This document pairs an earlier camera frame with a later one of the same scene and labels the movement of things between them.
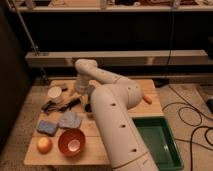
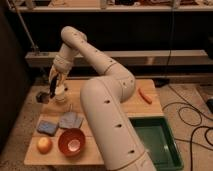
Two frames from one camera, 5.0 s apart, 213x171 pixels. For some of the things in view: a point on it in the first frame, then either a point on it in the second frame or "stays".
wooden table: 65,130 stays
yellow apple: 44,145 stays
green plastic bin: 161,142 stays
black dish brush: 62,106 → 43,97
